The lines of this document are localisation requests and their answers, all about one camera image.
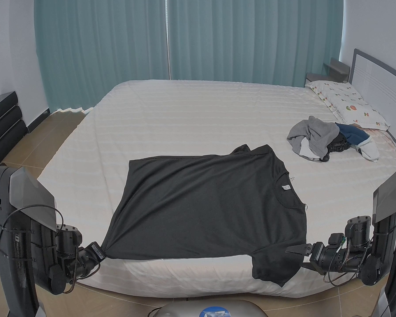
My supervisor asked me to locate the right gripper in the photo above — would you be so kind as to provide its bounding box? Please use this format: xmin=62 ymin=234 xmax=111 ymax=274
xmin=285 ymin=242 xmax=342 ymax=275

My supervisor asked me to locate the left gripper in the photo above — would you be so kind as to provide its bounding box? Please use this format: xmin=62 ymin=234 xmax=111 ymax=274
xmin=84 ymin=241 xmax=107 ymax=267

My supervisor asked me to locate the black T-shirt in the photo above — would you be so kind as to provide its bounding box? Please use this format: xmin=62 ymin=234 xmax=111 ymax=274
xmin=102 ymin=144 xmax=308 ymax=288

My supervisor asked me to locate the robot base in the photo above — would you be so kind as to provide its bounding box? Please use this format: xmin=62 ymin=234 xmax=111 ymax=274
xmin=150 ymin=301 xmax=263 ymax=317

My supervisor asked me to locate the pile of clothes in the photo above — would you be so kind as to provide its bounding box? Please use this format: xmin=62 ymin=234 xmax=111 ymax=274
xmin=286 ymin=115 xmax=380 ymax=162

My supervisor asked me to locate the bed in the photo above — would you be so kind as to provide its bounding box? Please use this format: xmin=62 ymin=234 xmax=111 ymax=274
xmin=36 ymin=48 xmax=396 ymax=299

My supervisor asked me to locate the white printed pillow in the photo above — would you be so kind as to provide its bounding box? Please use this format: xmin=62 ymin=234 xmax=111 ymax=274
xmin=308 ymin=80 xmax=391 ymax=131

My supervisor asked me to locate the grey bedside table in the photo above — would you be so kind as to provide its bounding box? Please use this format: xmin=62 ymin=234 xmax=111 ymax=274
xmin=305 ymin=57 xmax=350 ymax=86

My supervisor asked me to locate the blue-green curtain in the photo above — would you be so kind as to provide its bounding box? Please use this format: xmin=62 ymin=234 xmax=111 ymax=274
xmin=168 ymin=0 xmax=345 ymax=87
xmin=35 ymin=0 xmax=170 ymax=113

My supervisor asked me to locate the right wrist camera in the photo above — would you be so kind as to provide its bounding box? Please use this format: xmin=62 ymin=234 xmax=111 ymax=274
xmin=328 ymin=232 xmax=346 ymax=249

